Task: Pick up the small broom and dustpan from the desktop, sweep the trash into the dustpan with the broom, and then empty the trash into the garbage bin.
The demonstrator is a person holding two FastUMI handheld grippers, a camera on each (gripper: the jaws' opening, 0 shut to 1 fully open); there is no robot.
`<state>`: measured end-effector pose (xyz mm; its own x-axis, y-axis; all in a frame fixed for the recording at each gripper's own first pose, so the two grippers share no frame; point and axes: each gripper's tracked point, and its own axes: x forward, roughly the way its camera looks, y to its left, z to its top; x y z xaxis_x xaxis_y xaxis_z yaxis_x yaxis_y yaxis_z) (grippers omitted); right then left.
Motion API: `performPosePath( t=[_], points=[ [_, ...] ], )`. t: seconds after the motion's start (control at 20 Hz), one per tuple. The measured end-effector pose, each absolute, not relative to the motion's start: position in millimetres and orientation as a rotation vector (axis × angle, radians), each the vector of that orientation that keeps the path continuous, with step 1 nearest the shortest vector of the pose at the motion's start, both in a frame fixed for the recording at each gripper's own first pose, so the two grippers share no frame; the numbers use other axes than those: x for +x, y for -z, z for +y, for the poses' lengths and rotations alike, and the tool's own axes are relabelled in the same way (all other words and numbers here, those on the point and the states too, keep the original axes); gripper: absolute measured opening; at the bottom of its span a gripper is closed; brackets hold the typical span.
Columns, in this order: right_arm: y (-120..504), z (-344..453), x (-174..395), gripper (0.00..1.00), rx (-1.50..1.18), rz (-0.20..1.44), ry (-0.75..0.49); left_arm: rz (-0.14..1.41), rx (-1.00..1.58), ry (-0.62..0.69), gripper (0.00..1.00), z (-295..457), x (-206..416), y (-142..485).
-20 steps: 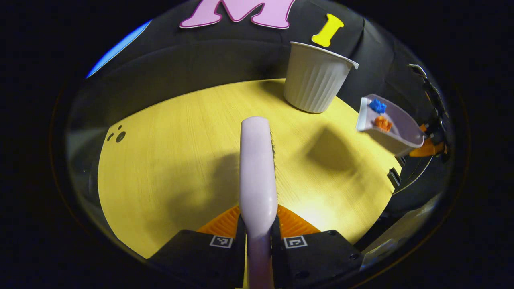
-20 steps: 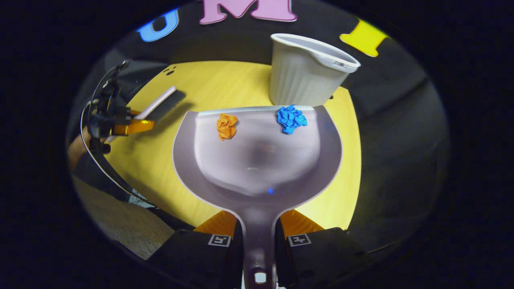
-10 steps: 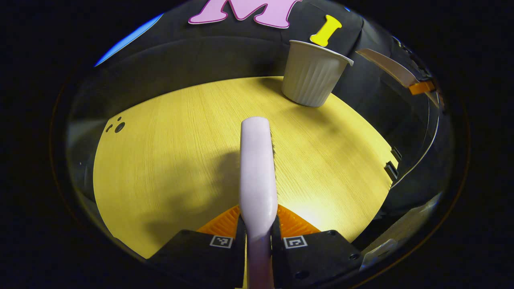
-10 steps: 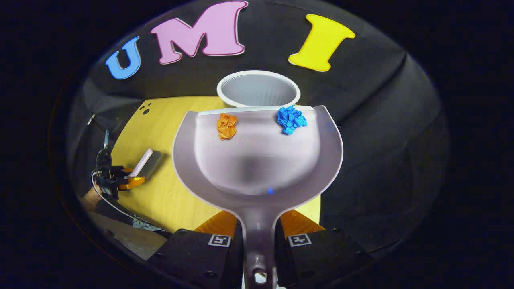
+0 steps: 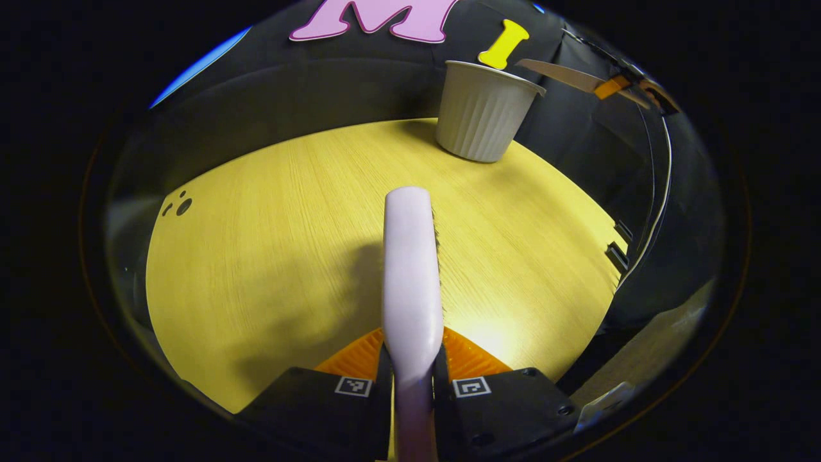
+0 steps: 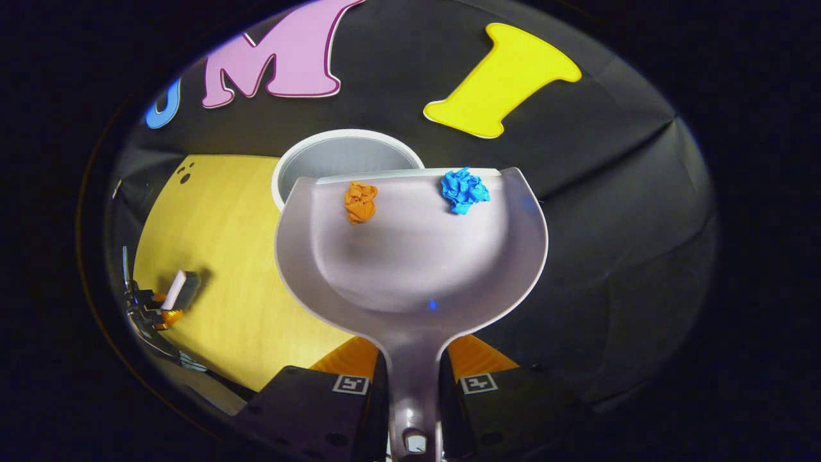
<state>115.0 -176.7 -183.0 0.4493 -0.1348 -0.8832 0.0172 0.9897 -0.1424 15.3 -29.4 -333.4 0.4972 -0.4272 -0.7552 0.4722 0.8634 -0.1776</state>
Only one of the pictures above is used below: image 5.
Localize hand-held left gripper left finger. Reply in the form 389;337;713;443
234;327;393;462

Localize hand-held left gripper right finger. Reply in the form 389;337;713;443
433;326;578;462

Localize pink dustpan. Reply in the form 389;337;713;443
516;58;650;110

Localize white ribbed garbage bin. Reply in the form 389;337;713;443
436;60;547;163

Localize small pink broom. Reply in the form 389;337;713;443
383;186;444;462

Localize black backdrop cloth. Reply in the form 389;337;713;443
106;0;725;334

